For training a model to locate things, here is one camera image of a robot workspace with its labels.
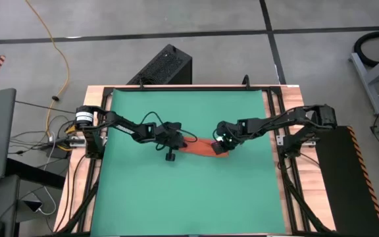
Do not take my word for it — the orange towel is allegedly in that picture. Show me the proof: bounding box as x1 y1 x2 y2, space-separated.
178 136 230 159

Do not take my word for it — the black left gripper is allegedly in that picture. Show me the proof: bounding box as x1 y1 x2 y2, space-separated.
155 120 190 163

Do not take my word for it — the black smartphone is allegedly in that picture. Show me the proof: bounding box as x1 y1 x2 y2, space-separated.
22 199 43 213

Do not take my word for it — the black metal table frame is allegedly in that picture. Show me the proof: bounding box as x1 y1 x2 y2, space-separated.
56 84 338 237

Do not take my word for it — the grey metal stand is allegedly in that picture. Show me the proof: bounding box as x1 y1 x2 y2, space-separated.
349 48 379 115

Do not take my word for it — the yellow cable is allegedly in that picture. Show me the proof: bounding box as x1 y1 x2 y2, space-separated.
24 0 78 134

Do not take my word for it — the black hose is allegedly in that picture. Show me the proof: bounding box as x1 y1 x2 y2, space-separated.
353 30 379 68

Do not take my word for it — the black computer tower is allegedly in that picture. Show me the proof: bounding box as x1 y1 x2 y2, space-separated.
126 43 193 86

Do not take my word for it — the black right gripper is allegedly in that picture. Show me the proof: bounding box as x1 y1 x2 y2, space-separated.
211 120 241 156

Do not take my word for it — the green table mat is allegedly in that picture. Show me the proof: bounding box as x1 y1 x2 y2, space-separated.
89 88 288 236

